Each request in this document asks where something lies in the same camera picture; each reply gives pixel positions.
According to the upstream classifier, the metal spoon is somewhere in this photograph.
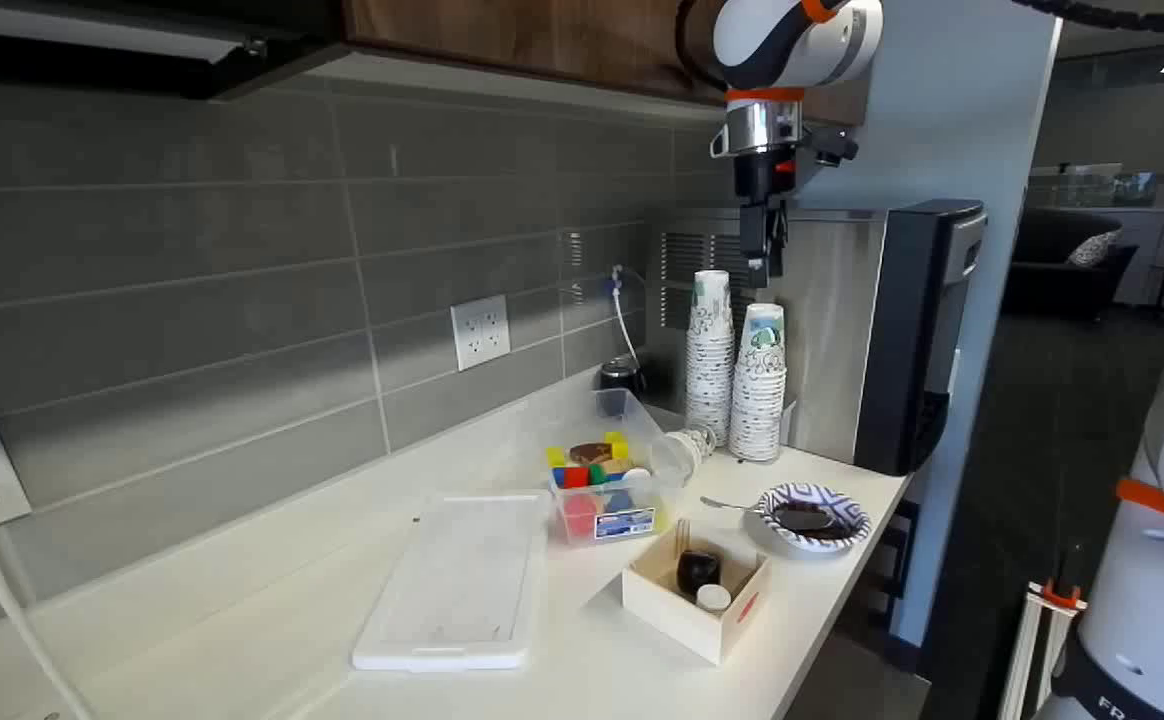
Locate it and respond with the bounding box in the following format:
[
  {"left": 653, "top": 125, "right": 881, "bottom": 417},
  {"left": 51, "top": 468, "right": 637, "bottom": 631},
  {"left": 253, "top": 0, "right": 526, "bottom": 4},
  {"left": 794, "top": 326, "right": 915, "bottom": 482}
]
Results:
[{"left": 698, "top": 497, "right": 755, "bottom": 514}]

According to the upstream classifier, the clear plastic cup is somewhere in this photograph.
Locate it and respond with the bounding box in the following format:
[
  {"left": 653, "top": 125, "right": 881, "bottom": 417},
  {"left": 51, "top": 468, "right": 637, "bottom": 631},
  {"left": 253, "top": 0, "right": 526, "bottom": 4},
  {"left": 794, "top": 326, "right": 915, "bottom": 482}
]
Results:
[{"left": 653, "top": 431, "right": 710, "bottom": 487}]

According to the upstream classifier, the white plastic box lid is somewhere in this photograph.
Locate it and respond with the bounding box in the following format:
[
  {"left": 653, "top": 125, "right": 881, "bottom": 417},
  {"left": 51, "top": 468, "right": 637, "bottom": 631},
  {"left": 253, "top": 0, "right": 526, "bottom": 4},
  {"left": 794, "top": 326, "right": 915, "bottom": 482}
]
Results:
[{"left": 352, "top": 493, "right": 546, "bottom": 673}]

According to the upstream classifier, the tall paper cup stack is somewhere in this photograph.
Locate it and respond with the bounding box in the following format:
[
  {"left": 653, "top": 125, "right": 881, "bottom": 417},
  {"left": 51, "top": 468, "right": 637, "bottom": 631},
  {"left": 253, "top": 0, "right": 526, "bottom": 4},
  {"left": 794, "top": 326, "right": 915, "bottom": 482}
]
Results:
[{"left": 686, "top": 268, "right": 732, "bottom": 445}]

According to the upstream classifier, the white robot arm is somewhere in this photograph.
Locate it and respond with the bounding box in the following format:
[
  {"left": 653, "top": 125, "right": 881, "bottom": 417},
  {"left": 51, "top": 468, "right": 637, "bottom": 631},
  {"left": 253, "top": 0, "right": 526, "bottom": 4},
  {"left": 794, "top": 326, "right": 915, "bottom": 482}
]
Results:
[{"left": 707, "top": 0, "right": 1164, "bottom": 720}]

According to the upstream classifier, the white round object in box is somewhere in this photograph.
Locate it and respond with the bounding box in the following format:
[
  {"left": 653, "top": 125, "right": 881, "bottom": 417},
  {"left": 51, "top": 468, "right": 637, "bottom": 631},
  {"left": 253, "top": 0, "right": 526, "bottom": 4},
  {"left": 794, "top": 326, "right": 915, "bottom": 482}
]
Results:
[{"left": 696, "top": 586, "right": 732, "bottom": 611}]

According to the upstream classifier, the patterned paper plate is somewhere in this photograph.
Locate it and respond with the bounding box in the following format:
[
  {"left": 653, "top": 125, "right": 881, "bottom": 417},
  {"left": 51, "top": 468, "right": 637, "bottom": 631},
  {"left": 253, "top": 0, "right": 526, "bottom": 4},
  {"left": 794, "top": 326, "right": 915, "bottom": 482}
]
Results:
[{"left": 742, "top": 484, "right": 867, "bottom": 555}]

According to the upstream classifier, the short paper cup stack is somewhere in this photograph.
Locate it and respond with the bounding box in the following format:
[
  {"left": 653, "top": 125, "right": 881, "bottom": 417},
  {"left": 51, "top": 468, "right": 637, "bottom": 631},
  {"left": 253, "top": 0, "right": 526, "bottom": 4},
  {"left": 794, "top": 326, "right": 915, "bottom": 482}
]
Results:
[{"left": 732, "top": 303, "right": 786, "bottom": 464}]

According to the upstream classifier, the small wooden box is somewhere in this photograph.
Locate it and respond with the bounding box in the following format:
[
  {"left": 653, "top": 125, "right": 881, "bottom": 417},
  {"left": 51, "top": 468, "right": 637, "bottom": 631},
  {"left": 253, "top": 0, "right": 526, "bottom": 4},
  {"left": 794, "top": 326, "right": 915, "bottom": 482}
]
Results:
[{"left": 621, "top": 522, "right": 771, "bottom": 663}]

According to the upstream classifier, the white wall switch plate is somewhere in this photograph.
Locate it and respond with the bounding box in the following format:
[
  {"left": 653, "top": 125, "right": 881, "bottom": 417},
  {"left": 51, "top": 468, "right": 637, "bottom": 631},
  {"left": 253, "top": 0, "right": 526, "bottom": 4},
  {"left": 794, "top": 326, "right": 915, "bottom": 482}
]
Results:
[{"left": 451, "top": 297, "right": 510, "bottom": 369}]

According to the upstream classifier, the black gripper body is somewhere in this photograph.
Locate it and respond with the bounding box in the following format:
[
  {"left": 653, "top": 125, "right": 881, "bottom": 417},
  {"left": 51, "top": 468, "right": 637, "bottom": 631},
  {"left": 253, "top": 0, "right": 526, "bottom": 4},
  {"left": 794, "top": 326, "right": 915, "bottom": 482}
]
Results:
[{"left": 707, "top": 102, "right": 858, "bottom": 288}]

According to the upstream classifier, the black coffee machine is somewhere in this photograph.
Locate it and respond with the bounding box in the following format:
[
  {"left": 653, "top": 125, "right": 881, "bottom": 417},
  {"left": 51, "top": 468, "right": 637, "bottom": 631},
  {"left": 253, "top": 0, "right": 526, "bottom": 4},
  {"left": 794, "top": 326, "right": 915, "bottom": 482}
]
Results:
[{"left": 854, "top": 200, "right": 986, "bottom": 475}]

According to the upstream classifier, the white power cable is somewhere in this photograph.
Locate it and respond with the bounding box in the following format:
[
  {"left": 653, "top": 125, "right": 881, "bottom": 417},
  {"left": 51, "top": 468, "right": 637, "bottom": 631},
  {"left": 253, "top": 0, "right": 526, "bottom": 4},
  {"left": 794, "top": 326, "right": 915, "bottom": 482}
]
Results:
[{"left": 0, "top": 523, "right": 91, "bottom": 720}]

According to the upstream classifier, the wooden upper cabinet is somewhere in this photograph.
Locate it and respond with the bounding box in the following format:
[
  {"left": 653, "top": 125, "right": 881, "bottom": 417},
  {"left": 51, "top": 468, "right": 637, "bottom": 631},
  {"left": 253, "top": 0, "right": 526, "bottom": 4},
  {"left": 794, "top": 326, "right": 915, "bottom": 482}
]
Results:
[{"left": 344, "top": 0, "right": 746, "bottom": 102}]

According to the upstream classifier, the clear box of coloured blocks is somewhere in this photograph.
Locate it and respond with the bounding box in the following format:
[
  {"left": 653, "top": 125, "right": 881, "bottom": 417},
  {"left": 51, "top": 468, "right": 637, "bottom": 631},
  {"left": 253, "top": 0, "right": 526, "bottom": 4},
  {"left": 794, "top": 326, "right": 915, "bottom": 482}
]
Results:
[{"left": 526, "top": 389, "right": 678, "bottom": 543}]

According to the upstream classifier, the black round object in box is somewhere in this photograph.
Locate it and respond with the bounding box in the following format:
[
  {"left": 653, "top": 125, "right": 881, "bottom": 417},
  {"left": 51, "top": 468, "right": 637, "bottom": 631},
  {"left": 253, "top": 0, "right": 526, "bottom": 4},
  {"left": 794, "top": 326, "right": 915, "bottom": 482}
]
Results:
[{"left": 675, "top": 552, "right": 720, "bottom": 597}]

